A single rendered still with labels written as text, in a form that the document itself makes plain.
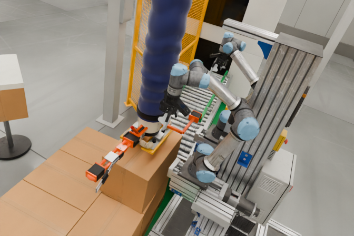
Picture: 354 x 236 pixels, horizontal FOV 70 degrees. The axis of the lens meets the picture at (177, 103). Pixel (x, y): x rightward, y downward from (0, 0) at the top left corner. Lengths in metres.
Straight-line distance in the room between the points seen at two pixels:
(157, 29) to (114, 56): 1.74
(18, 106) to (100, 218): 1.34
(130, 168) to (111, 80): 1.68
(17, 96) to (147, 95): 1.42
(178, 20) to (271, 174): 1.13
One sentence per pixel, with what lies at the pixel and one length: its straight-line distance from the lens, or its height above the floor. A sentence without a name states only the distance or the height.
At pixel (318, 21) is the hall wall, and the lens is 10.74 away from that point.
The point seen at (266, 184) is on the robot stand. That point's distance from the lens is 1.87.
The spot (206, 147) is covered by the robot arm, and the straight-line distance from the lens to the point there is 1.73.
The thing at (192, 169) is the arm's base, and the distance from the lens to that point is 1.82.
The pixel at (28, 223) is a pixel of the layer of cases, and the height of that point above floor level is 0.54.
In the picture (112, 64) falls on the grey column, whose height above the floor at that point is 0.94.
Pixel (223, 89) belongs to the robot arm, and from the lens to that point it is 1.43.
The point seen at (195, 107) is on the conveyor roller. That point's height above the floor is 0.55.
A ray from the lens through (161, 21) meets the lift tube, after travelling 1.49.
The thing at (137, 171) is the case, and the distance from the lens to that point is 1.91.
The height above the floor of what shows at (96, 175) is 1.20.
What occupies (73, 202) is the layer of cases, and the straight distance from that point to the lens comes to 2.25.
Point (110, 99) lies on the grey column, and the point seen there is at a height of 0.41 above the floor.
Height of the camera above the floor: 2.39
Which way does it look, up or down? 33 degrees down
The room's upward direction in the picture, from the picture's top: 14 degrees clockwise
